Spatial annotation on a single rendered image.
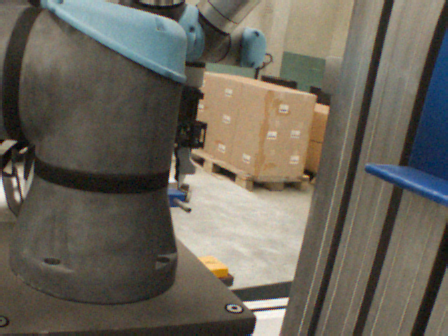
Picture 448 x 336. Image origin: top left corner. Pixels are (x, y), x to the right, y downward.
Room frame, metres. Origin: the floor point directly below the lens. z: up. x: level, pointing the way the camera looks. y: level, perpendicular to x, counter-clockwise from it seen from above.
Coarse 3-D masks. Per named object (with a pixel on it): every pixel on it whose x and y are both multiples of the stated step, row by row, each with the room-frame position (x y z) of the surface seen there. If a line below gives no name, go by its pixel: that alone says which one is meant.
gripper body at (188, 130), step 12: (192, 96) 1.05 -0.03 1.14; (180, 108) 1.06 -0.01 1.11; (192, 108) 1.05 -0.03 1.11; (180, 120) 1.05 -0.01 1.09; (192, 120) 1.05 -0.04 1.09; (180, 132) 1.05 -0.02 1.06; (192, 132) 1.06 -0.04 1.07; (204, 132) 1.07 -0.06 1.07; (180, 144) 1.06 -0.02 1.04; (192, 144) 1.06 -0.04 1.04
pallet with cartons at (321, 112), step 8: (320, 104) 6.44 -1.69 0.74; (320, 112) 5.44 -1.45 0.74; (328, 112) 5.52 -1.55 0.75; (312, 120) 5.49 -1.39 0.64; (320, 120) 5.41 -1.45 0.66; (312, 128) 5.48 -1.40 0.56; (320, 128) 5.39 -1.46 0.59; (312, 136) 5.46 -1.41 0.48; (320, 136) 5.38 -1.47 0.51; (312, 144) 5.45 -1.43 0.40; (320, 144) 5.36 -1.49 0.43; (312, 152) 5.43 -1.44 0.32; (312, 160) 5.41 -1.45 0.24; (304, 168) 5.49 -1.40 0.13; (312, 168) 5.40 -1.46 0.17; (312, 184) 5.36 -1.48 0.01
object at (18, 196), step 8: (16, 152) 1.17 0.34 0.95; (24, 152) 1.18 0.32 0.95; (0, 160) 1.15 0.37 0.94; (16, 160) 1.16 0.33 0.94; (0, 168) 1.10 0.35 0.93; (16, 168) 1.11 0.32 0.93; (8, 176) 1.19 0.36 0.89; (16, 176) 1.10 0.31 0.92; (8, 184) 1.07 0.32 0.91; (16, 184) 1.08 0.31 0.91; (8, 192) 1.05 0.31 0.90; (16, 192) 1.06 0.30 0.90; (8, 200) 1.03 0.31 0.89; (16, 200) 1.04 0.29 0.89; (16, 208) 1.02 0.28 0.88; (16, 216) 0.95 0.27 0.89
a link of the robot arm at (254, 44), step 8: (232, 32) 0.97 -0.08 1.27; (240, 32) 1.00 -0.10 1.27; (248, 32) 0.99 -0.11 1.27; (256, 32) 1.00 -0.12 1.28; (232, 40) 0.96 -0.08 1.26; (240, 40) 0.98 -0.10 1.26; (248, 40) 0.98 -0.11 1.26; (256, 40) 0.99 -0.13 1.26; (264, 40) 1.01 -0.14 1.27; (232, 48) 0.96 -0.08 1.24; (240, 48) 0.98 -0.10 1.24; (248, 48) 0.98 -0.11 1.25; (256, 48) 0.99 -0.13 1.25; (264, 48) 1.02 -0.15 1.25; (232, 56) 0.98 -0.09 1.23; (240, 56) 0.99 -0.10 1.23; (248, 56) 0.98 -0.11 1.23; (256, 56) 1.00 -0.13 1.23; (264, 56) 1.02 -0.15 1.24; (224, 64) 1.01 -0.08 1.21; (232, 64) 1.01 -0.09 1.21; (240, 64) 1.00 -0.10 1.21; (248, 64) 0.99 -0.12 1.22; (256, 64) 1.00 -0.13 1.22
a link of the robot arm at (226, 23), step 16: (208, 0) 0.88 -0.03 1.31; (224, 0) 0.87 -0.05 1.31; (240, 0) 0.86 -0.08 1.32; (256, 0) 0.87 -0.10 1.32; (208, 16) 0.88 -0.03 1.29; (224, 16) 0.87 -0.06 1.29; (240, 16) 0.88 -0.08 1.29; (208, 32) 0.89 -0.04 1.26; (224, 32) 0.89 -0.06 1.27; (208, 48) 0.90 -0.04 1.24; (224, 48) 0.94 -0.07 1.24
